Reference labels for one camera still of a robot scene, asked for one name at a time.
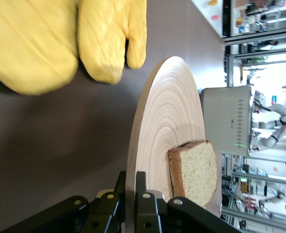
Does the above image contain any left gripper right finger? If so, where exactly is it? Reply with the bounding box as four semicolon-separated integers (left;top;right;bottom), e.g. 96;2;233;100
135;171;240;233

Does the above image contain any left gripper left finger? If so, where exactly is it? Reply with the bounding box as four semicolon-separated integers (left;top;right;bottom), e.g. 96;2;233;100
0;171;128;233

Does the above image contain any brown bread slice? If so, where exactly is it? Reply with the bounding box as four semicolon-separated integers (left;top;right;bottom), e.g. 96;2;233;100
167;140;218;209

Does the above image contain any round wooden plate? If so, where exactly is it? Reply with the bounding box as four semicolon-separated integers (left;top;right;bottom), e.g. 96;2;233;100
125;56;223;233

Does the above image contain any beige chrome two-slot toaster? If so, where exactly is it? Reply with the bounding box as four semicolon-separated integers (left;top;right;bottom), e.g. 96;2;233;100
200;85;256;156

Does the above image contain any yellow quilted oven mitt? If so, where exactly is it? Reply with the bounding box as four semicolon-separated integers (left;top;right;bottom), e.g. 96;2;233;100
0;0;80;96
77;0;148;85

